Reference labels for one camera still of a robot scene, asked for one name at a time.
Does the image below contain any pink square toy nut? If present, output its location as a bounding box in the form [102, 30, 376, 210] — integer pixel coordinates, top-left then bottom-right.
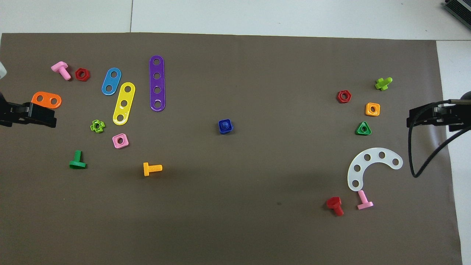
[112, 133, 130, 149]

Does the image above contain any purple four-hole plate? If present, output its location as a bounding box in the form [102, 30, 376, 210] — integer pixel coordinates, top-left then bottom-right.
[149, 55, 166, 112]

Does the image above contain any lime green cross bolt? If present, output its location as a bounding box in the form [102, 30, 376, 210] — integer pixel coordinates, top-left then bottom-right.
[375, 77, 393, 91]

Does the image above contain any yellow three-hole plate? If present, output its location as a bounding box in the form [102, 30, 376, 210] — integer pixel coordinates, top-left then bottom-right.
[112, 82, 136, 126]

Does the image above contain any green triangle toy nut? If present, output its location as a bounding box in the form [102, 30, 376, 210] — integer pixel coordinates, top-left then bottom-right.
[355, 121, 372, 136]

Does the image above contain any black ribbed device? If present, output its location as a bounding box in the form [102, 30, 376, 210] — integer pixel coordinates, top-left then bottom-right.
[442, 0, 471, 21]

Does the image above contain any orange toy bolt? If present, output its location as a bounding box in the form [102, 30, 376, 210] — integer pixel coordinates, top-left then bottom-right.
[143, 162, 163, 177]

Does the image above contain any red toy bolt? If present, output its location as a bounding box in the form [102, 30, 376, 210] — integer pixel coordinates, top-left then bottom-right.
[326, 197, 344, 217]

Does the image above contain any orange angled three-hole plate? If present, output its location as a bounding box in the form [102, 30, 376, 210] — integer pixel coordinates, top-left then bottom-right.
[31, 91, 62, 110]

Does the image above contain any brown table mat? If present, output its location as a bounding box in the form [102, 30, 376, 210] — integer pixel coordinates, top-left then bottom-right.
[0, 32, 463, 265]

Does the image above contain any pink toy bolt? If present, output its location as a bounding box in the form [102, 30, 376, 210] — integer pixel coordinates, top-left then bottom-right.
[357, 190, 374, 211]
[51, 61, 72, 81]

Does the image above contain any blue two-hole plate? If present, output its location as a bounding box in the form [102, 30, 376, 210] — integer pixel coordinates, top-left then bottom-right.
[101, 67, 122, 96]

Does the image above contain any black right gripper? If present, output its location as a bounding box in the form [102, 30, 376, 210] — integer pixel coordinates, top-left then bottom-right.
[406, 90, 471, 133]

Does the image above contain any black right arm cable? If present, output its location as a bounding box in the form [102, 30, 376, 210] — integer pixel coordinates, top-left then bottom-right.
[408, 99, 471, 179]

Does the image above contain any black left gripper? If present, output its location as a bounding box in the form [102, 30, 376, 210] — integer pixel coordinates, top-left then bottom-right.
[0, 92, 58, 129]

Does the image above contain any green toy bolt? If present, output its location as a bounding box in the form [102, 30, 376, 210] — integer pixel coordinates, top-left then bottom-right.
[69, 150, 87, 170]

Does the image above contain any white curved five-hole plate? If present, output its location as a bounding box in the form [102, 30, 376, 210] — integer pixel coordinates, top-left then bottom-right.
[347, 148, 404, 192]

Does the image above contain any blue square toy nut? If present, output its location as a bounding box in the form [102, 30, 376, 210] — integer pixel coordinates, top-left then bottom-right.
[218, 119, 234, 135]

